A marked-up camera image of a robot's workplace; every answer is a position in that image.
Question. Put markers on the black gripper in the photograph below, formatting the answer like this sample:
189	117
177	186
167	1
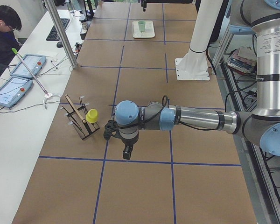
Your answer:
143	3
129	143

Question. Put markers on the pale green plastic cup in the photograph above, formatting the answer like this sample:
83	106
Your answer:
141	26

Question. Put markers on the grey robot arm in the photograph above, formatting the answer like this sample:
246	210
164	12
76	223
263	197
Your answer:
260	126

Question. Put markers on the yellow plastic cup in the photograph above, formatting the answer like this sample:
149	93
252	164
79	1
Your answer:
92	116

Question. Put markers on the cream bear print tray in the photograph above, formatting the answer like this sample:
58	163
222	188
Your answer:
149	30

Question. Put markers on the silver metal cylinder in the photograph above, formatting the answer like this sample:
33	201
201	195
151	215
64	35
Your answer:
84	28

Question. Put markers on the black computer mouse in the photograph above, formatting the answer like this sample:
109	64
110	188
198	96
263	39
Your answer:
59	45

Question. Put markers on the upper teach pendant tablet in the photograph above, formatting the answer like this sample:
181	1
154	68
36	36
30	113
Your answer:
34	62

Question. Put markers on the teach pendant tablet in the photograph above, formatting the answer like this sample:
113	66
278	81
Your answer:
34	62
13	90

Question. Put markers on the lower teach pendant tablet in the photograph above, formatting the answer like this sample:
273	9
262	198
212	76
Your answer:
13	90

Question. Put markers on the stack of books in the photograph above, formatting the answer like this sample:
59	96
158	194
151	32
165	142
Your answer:
243	60

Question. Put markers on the seated person black hair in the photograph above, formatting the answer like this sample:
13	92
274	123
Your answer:
9	22

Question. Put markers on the black wire cup rack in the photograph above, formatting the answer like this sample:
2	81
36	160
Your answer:
77	119

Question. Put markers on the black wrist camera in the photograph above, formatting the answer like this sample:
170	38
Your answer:
127	152

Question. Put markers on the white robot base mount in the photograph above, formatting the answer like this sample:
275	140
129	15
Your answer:
194	66

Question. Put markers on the aluminium frame post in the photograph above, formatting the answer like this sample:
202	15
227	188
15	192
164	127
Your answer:
61	32

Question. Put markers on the green handled metal rod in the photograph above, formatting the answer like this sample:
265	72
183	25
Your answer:
29	70

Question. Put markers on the aluminium frame rail structure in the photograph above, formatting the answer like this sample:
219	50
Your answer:
261	169

